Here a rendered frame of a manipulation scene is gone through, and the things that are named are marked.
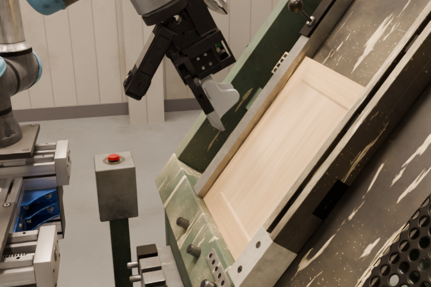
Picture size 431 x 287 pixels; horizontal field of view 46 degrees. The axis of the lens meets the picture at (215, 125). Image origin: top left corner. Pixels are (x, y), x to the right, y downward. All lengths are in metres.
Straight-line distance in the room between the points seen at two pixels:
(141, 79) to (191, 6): 0.12
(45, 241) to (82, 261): 1.66
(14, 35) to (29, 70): 0.11
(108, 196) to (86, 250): 1.29
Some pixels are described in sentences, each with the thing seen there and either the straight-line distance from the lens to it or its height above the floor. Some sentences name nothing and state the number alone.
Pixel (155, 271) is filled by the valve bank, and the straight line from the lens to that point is 1.39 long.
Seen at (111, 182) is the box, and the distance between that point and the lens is 1.58.
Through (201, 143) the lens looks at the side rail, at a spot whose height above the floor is 0.95.
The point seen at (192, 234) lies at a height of 0.86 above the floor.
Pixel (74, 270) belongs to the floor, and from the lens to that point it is 2.74.
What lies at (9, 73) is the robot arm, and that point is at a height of 1.23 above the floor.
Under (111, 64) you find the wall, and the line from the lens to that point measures 4.63.
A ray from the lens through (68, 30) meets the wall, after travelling 4.57.
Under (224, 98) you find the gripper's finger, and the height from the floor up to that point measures 1.37.
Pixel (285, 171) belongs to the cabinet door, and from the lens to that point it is 1.19.
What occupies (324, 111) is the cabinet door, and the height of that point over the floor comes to 1.21.
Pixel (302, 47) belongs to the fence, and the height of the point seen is 1.31.
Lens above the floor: 1.60
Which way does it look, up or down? 21 degrees down
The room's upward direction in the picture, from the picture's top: straight up
